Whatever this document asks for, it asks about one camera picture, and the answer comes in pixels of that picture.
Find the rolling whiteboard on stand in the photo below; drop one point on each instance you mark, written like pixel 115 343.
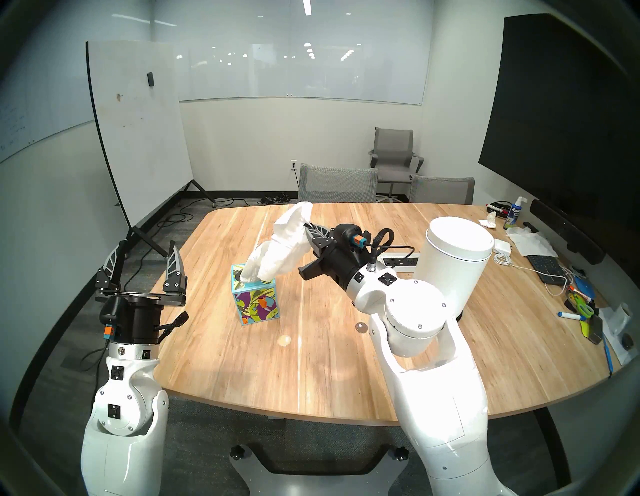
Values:
pixel 140 135

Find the blue white marker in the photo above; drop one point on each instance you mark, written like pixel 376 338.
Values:
pixel 572 316

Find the small black round cap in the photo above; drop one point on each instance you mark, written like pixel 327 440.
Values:
pixel 628 342

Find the grey fabric office chair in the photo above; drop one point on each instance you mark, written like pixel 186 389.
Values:
pixel 442 191

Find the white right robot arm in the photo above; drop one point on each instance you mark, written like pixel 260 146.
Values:
pixel 430 380

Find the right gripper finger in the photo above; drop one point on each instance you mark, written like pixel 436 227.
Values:
pixel 322 231
pixel 316 239

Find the small black remote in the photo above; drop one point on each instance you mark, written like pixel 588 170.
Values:
pixel 531 227

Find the blue pouch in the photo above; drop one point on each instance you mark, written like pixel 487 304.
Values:
pixel 586 288

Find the small crumpled white tissue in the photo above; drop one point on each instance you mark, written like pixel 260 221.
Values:
pixel 489 220

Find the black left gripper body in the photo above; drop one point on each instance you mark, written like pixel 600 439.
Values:
pixel 137 322

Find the table power outlet box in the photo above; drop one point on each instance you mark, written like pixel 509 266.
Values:
pixel 405 261

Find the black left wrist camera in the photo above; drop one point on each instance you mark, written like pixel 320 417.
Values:
pixel 107 322

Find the black keyboard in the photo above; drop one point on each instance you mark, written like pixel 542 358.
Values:
pixel 547 270

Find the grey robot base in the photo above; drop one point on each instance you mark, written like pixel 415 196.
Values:
pixel 310 482

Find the wall whiteboard with writing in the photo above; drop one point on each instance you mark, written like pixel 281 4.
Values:
pixel 45 95

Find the whiteboard cleaner spray bottle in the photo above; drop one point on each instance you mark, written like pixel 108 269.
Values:
pixel 515 215

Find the long ceiling light strip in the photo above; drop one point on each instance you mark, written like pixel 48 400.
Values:
pixel 307 7

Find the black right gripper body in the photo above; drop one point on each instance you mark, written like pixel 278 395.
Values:
pixel 340 267

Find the grey armrest office chair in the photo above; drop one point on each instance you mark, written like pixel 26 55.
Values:
pixel 395 150

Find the black red marker pack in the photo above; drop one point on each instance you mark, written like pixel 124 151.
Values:
pixel 498 209

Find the white tissue sheet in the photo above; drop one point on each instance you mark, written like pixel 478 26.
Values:
pixel 257 262
pixel 290 235

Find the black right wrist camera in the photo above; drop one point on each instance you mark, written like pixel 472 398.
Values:
pixel 351 237

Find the white paper cup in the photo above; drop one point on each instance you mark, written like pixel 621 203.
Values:
pixel 621 319

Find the black video sound bar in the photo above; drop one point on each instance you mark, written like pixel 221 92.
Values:
pixel 567 230

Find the dark block with yellow edge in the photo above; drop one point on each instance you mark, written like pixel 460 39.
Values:
pixel 592 331

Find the colourful toucan tissue box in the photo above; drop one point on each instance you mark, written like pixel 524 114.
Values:
pixel 257 305

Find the white power adapter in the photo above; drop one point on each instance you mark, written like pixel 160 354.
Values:
pixel 501 246

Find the blue pen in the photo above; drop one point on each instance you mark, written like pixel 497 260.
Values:
pixel 608 355

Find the large black wall screen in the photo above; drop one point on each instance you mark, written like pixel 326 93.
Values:
pixel 560 120

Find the white paper sheet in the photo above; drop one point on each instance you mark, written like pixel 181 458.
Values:
pixel 620 352

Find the wide glass wall whiteboard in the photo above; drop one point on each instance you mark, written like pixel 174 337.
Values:
pixel 310 70

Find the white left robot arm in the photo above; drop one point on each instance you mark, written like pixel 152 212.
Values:
pixel 125 430

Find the white pedal trash can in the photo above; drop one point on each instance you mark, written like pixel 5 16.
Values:
pixel 460 260

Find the small pale liquid spill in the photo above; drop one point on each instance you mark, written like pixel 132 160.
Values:
pixel 284 341

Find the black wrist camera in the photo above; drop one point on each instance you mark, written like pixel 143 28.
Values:
pixel 107 322
pixel 351 237

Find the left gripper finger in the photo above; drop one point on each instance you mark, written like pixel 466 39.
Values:
pixel 175 280
pixel 111 275

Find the grey mesh office chair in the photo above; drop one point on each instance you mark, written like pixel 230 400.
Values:
pixel 337 185

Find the white paper towel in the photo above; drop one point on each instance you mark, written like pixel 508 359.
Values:
pixel 532 242

